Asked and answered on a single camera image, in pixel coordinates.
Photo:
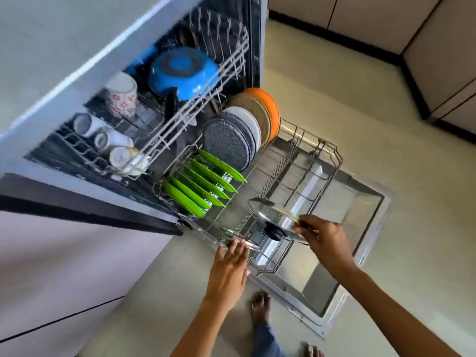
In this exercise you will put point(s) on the person's right forearm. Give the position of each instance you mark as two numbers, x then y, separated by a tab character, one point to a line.
390	316

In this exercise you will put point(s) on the person's left forearm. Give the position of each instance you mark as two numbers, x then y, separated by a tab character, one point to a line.
202	330

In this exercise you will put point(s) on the glass lid with black knob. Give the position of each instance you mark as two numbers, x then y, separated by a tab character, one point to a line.
275	223

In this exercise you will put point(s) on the person's right foot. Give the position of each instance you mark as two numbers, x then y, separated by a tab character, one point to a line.
312	350

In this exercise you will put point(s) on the row of green plates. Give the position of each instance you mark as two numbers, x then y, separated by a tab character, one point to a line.
197	185

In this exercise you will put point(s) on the person's left hand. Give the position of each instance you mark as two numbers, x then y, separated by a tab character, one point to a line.
227	278

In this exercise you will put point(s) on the beige speckled plate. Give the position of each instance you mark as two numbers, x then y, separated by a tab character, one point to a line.
256	113

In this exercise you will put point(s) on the blue frying pan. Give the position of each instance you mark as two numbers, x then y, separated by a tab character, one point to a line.
186	72

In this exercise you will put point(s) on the white cup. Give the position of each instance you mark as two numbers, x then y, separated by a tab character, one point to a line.
87	124
124	157
111	140

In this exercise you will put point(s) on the person's left middle finger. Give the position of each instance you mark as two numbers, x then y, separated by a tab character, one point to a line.
237	248

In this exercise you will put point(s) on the person's foot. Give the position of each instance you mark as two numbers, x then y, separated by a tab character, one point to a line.
312	350
260	306

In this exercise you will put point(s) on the dishwasher body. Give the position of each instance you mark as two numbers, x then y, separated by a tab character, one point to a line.
44	118

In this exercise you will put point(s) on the person's right thumb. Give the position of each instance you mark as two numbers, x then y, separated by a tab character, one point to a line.
303	231

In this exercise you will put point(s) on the person's left foot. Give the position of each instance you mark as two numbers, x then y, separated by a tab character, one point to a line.
260	306

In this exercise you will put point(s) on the steel dishwasher door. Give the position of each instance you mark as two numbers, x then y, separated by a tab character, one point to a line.
357	219

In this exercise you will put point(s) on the person's blue jeans leg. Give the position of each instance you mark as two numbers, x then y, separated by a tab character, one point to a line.
266	342

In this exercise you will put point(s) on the blue pot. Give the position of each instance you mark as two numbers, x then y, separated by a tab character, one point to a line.
139	59

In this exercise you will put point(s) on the pale pink cabinet front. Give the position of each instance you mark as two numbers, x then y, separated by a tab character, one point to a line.
63	278

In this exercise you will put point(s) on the light grey plate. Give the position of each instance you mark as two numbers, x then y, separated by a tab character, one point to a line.
250	120

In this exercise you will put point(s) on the beige cabinets with black plinth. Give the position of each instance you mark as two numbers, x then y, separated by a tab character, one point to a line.
438	51

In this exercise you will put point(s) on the dark grey speckled plate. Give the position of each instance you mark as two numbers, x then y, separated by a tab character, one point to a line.
227	144
248	139

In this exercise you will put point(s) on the person's right hand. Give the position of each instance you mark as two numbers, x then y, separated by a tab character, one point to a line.
329	245

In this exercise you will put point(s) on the person's left little finger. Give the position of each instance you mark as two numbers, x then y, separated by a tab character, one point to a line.
221	254

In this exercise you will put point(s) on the floral print cup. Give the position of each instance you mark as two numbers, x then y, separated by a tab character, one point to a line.
121	94

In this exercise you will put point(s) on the orange plate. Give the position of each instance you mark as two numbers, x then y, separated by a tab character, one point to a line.
270	109

